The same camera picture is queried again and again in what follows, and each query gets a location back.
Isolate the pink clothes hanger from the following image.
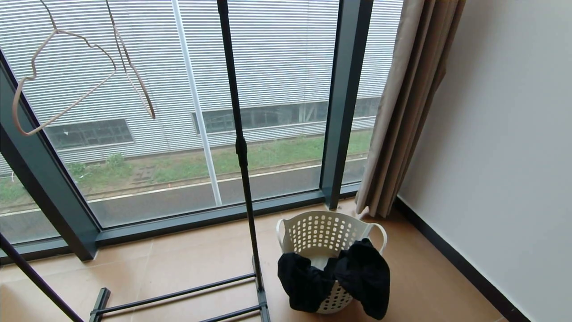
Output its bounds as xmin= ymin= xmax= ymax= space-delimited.
xmin=12 ymin=0 xmax=118 ymax=136
xmin=105 ymin=0 xmax=156 ymax=120

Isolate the black clothes rack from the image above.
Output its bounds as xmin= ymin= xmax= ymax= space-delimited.
xmin=0 ymin=0 xmax=271 ymax=322

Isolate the white laundry basket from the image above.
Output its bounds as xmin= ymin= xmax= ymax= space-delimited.
xmin=276 ymin=210 xmax=388 ymax=314

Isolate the beige curtain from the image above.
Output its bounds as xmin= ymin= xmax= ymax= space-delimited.
xmin=355 ymin=0 xmax=466 ymax=219

